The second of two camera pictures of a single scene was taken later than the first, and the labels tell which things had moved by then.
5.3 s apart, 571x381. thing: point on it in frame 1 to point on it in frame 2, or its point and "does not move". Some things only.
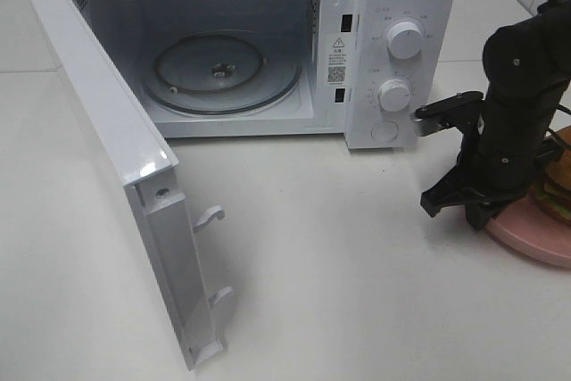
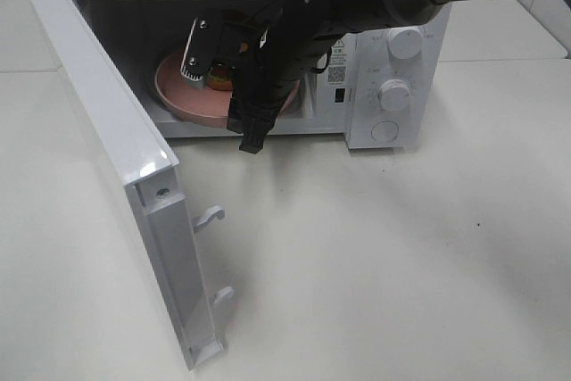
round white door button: (384, 131) does not move
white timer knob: (393, 95) does not move
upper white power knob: (404, 39) does not move
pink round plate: (529, 226) to (197, 101)
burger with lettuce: (555, 195) to (220, 81)
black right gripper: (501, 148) to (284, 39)
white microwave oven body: (275, 46) does not move
